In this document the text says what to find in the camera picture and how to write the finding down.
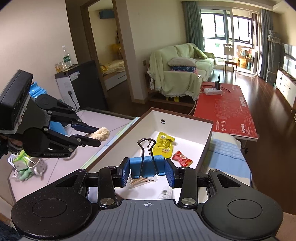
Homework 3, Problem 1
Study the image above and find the small red candy packet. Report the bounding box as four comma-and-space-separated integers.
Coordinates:
172, 151, 193, 167

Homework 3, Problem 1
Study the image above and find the cotton swab bag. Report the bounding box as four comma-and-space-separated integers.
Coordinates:
125, 175, 158, 189

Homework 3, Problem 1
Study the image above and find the white tube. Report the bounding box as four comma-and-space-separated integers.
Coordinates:
158, 186, 173, 200

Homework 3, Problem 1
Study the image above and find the blue binder clip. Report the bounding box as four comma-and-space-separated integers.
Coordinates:
129, 138, 165, 179

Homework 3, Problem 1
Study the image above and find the yellow snack bag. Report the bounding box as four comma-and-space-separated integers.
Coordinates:
152, 132, 175, 158

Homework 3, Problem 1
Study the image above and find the cream fluffy puff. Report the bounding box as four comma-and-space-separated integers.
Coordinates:
88, 127, 110, 142

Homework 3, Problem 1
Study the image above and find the black white appliance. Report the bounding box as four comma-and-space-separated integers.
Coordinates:
55, 60, 108, 110

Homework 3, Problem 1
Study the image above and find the brown white storage box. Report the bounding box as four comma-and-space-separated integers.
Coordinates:
87, 109, 213, 200

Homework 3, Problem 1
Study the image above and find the checkered tablecloth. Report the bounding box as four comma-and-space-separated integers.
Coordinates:
201, 132, 252, 186

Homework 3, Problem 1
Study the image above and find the plastic water bottle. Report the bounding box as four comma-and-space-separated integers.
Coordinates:
62, 45, 72, 69

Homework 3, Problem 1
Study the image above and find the red coffee table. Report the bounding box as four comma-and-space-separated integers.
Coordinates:
193, 82, 259, 142

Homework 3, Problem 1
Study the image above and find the white power strip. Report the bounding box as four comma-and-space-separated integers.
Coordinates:
204, 88, 223, 95

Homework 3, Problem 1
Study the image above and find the green covered sofa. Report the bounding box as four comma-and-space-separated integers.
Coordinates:
147, 43, 216, 101

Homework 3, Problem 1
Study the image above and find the quilted beige chair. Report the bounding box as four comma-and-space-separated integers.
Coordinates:
276, 212, 296, 241

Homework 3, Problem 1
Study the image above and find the grey sofa cushion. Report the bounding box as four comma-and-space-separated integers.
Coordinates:
168, 57, 197, 67

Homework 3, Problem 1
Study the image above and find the wooden chair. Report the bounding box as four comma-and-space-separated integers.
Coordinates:
223, 43, 238, 73

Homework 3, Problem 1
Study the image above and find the white tv cabinet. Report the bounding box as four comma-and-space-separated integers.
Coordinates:
275, 69, 295, 109

